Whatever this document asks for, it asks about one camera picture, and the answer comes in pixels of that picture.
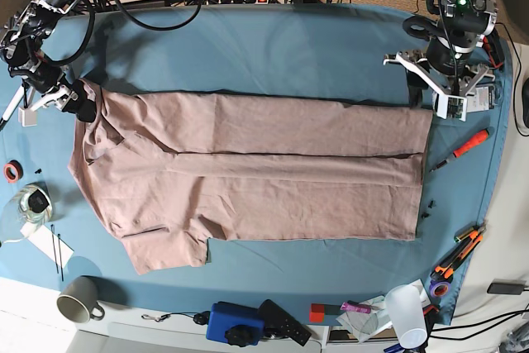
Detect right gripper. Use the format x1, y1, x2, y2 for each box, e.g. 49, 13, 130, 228
27, 79, 98, 122

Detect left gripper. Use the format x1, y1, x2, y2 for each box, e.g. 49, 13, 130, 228
383, 50, 496, 108

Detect pink T-shirt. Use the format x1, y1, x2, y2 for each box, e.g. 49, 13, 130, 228
69, 80, 433, 274

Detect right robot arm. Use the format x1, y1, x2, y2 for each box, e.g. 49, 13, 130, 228
1, 0, 96, 126

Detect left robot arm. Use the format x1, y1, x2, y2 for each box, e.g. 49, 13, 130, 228
384, 0, 505, 120

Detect white black marker pen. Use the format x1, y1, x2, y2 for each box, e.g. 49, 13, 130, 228
0, 85, 26, 131

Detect orange black tool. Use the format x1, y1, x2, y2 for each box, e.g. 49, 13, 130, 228
483, 31, 505, 69

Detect red tape roll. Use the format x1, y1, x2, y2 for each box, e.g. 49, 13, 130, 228
3, 160, 23, 184

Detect clear tape roll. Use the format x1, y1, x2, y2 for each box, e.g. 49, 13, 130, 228
12, 184, 53, 224

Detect black zip tie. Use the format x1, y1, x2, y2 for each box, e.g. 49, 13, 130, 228
57, 234, 64, 282
50, 224, 60, 274

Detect black small screws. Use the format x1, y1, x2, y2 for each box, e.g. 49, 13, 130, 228
420, 200, 436, 220

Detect blue table cloth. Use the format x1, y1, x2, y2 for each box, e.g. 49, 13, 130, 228
1, 5, 514, 322

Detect white paper card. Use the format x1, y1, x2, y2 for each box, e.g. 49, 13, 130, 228
28, 227, 74, 267

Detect orange black utility knife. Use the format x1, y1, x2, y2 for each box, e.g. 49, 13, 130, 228
431, 231, 484, 282

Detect grey ceramic mug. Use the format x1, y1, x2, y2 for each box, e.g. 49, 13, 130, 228
56, 276, 105, 324

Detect purple tape roll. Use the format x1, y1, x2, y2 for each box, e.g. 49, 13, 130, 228
429, 280, 450, 298

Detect black phone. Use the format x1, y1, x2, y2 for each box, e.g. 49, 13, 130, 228
487, 281, 528, 295

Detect frosted plastic cup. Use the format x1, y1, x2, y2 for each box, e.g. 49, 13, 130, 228
385, 284, 427, 350

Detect purple small flashlight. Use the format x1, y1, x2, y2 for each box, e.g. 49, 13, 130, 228
340, 302, 372, 314

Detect red black block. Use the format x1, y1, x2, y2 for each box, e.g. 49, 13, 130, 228
308, 303, 341, 323

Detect blue box device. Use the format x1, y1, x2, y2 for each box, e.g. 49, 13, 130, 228
206, 302, 265, 347

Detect black remote control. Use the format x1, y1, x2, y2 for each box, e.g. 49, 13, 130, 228
258, 299, 312, 346

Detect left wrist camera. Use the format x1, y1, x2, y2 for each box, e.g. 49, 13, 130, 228
432, 93, 468, 122

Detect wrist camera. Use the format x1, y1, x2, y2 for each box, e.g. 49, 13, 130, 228
18, 107, 37, 127
432, 93, 468, 122

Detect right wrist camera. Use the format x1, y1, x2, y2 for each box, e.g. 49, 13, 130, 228
18, 107, 37, 127

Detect orange handle screwdriver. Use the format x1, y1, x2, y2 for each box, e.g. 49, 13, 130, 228
430, 129, 490, 172

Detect black lanyard clip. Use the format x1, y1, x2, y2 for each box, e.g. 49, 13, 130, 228
141, 310, 212, 326

